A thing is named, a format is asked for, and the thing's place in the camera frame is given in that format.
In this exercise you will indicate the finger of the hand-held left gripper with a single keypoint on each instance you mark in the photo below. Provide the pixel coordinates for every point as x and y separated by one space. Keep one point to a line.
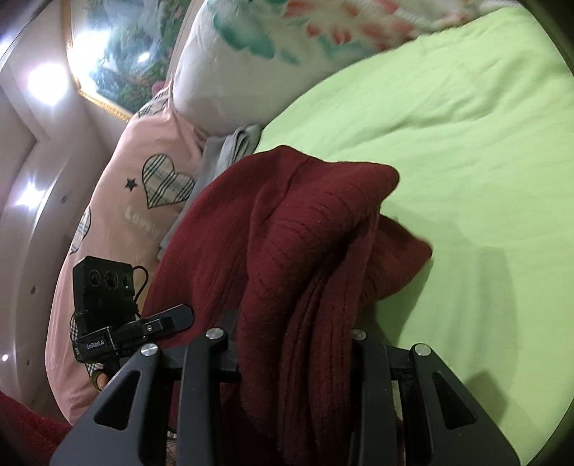
172 318

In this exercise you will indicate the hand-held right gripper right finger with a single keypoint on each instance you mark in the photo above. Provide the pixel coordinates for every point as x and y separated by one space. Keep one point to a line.
374 365

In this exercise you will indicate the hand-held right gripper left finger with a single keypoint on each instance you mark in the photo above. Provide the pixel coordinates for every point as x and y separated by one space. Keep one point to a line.
204 363

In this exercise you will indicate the dark red hooded sweater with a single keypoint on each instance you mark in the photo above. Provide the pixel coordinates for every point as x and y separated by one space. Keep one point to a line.
296 278

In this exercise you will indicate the person's left hand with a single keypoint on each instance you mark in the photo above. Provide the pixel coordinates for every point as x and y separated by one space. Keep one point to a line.
101 381

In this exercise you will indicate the pink blanket with plaid hearts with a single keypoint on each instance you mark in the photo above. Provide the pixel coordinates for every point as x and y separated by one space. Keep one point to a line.
134 215

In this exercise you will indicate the person's dark red clothing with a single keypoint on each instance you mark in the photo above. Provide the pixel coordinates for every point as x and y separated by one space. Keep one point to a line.
27 425

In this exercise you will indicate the grey folded towel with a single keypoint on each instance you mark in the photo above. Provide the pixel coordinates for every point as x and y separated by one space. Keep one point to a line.
224 157

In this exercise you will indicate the light green bed sheet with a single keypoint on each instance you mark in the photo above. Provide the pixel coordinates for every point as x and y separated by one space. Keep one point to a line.
471 201

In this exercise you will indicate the gold framed landscape picture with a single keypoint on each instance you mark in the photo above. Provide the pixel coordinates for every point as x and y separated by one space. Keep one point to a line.
121 49

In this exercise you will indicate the white floral quilt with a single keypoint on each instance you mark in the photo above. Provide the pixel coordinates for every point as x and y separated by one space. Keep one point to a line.
269 58

